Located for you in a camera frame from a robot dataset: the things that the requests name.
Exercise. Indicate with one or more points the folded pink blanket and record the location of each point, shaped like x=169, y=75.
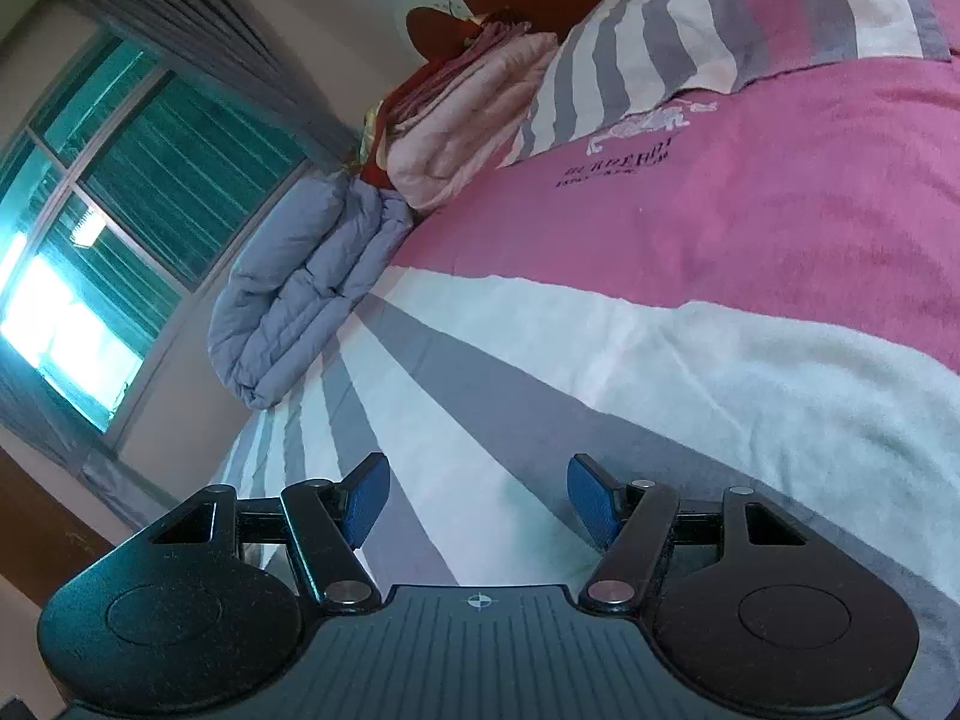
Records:
x=435, y=152

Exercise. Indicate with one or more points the brown wooden door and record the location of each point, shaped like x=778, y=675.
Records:
x=42, y=544

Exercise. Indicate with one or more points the right grey curtain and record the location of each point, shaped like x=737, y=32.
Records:
x=229, y=46

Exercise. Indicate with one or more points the striped pink grey bedsheet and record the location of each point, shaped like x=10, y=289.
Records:
x=760, y=290

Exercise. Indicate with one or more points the left grey curtain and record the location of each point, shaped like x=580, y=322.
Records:
x=37, y=414

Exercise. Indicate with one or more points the window with green blinds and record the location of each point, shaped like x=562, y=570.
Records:
x=119, y=195

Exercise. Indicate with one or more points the folded blue-grey duvet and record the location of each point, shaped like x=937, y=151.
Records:
x=315, y=256

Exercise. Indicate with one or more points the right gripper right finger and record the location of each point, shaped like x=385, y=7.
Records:
x=633, y=527

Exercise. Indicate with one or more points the striped pillow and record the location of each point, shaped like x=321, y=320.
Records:
x=627, y=58

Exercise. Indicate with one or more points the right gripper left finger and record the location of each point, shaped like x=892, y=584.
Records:
x=326, y=523

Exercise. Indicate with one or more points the red folded clothes stack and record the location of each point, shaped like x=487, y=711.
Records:
x=454, y=44

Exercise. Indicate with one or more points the grey curtain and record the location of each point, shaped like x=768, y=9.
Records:
x=37, y=414
x=229, y=46

